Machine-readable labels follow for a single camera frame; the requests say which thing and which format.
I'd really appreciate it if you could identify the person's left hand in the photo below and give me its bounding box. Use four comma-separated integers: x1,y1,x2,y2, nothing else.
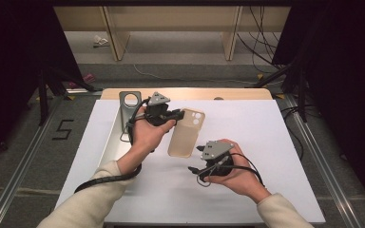
117,105,177,175

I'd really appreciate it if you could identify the light wooden furniture frame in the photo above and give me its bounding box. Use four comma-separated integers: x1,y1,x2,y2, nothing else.
52,5,292,62

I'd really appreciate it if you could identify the dark curtain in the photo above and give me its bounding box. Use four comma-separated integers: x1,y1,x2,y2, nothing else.
271,3,365,217
0,3,84,167

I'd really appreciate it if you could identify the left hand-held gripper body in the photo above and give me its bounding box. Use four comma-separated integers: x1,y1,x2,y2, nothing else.
144,91,174,127

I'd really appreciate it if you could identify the white plastic storage box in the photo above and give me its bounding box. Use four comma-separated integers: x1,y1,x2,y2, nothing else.
99,101,146,170

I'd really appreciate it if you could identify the crumpled white scrap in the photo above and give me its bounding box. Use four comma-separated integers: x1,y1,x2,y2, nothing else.
92,34,110,49

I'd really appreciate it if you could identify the white table sheet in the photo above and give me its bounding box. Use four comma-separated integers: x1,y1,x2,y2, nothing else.
55,99,327,223

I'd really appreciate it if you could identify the bundle of black cables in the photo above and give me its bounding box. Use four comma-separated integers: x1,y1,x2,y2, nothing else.
236,5,286,74

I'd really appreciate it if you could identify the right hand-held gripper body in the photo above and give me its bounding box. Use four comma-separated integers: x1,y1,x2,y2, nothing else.
199,140,236,178

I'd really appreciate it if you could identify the aluminium floor rail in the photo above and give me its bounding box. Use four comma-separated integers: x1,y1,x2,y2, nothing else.
0,98,65,228
283,94,362,228

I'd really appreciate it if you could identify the pink flat object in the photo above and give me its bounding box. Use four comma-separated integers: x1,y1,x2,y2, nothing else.
67,73,96,89

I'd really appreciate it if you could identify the grey phone case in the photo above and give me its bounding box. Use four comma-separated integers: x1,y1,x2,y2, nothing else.
118,90,143,134

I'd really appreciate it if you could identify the light wooden table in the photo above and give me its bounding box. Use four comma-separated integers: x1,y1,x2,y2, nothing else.
100,87,274,101

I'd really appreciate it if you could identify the person's right hand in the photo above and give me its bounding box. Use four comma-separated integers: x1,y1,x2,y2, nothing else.
202,138,272,204

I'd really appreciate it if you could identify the right hand-held gripper cable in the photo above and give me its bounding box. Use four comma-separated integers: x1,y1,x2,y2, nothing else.
196,152,266,188

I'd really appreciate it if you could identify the black metal stand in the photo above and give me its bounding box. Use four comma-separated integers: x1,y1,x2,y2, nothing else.
37,65,103,127
246,60,310,124

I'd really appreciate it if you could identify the beige phone case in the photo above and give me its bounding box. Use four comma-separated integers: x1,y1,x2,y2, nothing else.
166,107,206,159

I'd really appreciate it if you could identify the black floor cable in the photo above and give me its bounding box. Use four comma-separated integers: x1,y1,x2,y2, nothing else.
279,105,306,162

